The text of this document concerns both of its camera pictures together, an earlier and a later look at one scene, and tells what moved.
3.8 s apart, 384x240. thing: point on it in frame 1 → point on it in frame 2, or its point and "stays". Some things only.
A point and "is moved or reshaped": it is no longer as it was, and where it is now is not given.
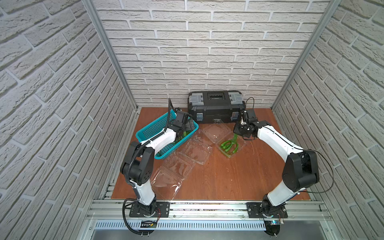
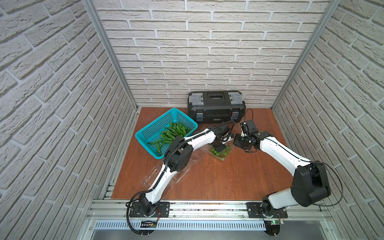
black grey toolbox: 216,106 stays
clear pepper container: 231,144 is moved or reshaped
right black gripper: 236,130 → 236,142
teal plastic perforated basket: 159,125 stays
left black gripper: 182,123 → 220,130
